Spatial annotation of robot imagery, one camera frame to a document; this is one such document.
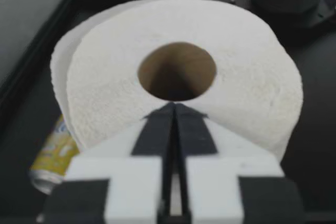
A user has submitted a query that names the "yellow drink can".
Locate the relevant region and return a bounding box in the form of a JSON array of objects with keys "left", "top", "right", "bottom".
[{"left": 28, "top": 113, "right": 81, "bottom": 188}]

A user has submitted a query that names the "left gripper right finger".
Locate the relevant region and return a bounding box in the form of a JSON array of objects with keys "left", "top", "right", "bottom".
[{"left": 173, "top": 102, "right": 302, "bottom": 224}]

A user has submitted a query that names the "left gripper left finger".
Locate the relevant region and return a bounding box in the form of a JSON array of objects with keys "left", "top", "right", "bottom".
[{"left": 41, "top": 102, "right": 176, "bottom": 224}]

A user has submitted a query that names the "white paper towel roll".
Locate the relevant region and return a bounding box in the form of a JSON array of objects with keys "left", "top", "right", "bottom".
[{"left": 49, "top": 0, "right": 305, "bottom": 162}]

